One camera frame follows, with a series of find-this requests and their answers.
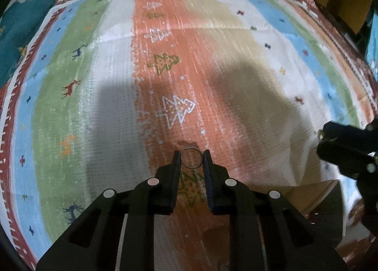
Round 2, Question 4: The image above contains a wooden jewelry box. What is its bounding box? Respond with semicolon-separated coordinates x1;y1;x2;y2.
289;179;347;249

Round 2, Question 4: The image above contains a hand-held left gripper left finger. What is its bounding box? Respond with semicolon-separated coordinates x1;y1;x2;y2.
35;150;181;271

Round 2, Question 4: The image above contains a light blue packet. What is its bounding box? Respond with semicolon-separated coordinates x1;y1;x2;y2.
365;14;378;82

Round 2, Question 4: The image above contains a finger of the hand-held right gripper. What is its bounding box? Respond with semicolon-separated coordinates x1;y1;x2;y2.
320;120;378;153
316;139;378;178

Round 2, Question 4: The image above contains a teal cloth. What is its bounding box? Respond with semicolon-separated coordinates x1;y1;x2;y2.
0;0;58;88

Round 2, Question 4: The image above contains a thin metal ring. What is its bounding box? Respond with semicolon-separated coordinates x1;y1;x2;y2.
181;147;204;169

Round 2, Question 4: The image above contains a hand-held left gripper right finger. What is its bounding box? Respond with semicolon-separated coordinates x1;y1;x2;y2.
202;149;349;271

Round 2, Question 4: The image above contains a striped printed mat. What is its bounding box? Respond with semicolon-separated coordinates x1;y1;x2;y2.
0;0;375;271

